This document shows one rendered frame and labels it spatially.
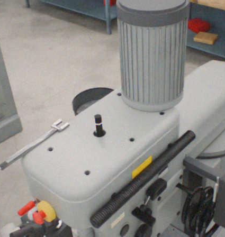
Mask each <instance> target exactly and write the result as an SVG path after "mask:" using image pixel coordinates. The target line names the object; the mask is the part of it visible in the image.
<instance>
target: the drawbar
mask: <svg viewBox="0 0 225 237"><path fill-rule="evenodd" d="M94 118H95V123H96V124H100V123H102V117H101V115H100V114H96V115H95V116H94ZM96 137H98V138H100V137H103V127H102V124H100V125H96Z"/></svg>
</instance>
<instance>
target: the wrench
mask: <svg viewBox="0 0 225 237"><path fill-rule="evenodd" d="M61 123H62V120H61V119H60V120H58V121H56V122H55V123H54V124H53V125H51V126H50V127H51V129H50V130H49V131H47V132H45V133H44V134H42V135H41V136H40V137H38V138H37V139H35V140H34V141H33V142H30V144H28V145H27V146H25V147H24V148H23V149H21V150H20V151H19V152H17V153H15V154H14V155H12V156H11V157H10V158H8V159H7V160H5V161H4V162H2V163H1V164H0V170H4V169H5V168H7V167H8V166H9V165H11V164H12V163H14V162H15V161H17V160H18V159H20V158H21V157H22V156H23V155H25V154H26V153H28V152H30V150H32V149H33V148H35V147H36V146H37V145H39V144H40V143H41V142H43V141H44V140H46V139H47V138H49V137H50V136H51V135H53V134H54V133H55V132H57V131H59V132H61V131H63V130H64V129H66V128H67V127H69V126H70V124H69V123H65V124H64V125H63V126H61V128H59V127H57V126H58V125H59V124H61Z"/></svg>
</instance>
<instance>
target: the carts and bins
mask: <svg viewBox="0 0 225 237"><path fill-rule="evenodd" d="M113 91H114V89H111V88H106V87H96V88H90V89H87V90H85V91H83V92H81V93H79V94H78V95H76V96H75V97H74V98H73V102H72V108H73V111H74V115H75V116H76V115H78V114H79V113H81V112H82V111H84V110H85V109H87V108H89V107H90V106H92V105H93V104H95V103H96V102H97V101H99V100H100V99H102V98H103V97H105V96H107V95H108V94H109V93H111V92H113Z"/></svg>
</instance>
